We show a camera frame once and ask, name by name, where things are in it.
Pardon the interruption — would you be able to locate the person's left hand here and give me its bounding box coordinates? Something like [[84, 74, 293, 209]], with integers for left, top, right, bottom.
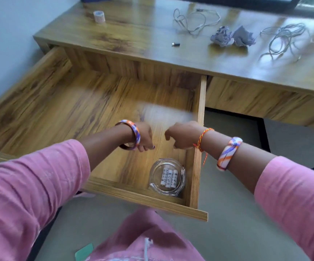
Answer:
[[133, 122, 156, 153]]

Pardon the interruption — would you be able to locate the person's right hand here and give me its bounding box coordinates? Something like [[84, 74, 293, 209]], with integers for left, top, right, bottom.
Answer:
[[164, 121, 201, 150]]

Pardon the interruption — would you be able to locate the person's right forearm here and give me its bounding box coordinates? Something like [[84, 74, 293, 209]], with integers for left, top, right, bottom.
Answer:
[[198, 130, 278, 194]]

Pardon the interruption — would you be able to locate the person's left forearm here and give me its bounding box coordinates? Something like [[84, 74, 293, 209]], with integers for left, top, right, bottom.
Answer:
[[84, 124, 136, 172]]

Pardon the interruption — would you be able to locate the striped purple orange bangle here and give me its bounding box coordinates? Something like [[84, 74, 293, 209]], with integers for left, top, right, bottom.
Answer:
[[216, 136, 243, 172], [115, 119, 141, 150]]

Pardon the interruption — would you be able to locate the clear glass ashtray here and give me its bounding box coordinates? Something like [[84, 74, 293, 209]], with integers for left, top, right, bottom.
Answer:
[[148, 158, 186, 198]]

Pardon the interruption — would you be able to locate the wooden drawer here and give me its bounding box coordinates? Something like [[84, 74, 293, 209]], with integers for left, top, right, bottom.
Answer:
[[0, 46, 209, 222]]

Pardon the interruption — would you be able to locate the wooden desk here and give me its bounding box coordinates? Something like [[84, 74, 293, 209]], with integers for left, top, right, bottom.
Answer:
[[33, 0, 314, 132]]

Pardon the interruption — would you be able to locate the crumpled grey paper ball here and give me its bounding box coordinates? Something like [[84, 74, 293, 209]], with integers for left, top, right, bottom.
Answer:
[[210, 26, 235, 47], [232, 25, 256, 47]]

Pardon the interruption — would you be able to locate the teal card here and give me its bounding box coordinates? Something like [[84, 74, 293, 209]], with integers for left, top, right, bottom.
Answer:
[[74, 243, 94, 261]]

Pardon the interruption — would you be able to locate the pink long-sleeved garment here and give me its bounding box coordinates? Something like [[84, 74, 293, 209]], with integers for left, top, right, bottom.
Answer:
[[0, 139, 314, 261]]

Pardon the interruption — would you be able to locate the red orange thread bracelet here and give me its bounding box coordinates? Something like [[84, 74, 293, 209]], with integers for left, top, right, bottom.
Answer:
[[193, 128, 215, 165]]

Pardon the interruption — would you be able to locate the tangled grey cable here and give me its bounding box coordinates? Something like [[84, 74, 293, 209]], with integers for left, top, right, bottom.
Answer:
[[258, 23, 314, 62]]

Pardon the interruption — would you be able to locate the black frame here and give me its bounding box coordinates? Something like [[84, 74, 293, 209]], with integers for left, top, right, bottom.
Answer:
[[171, 0, 314, 21]]

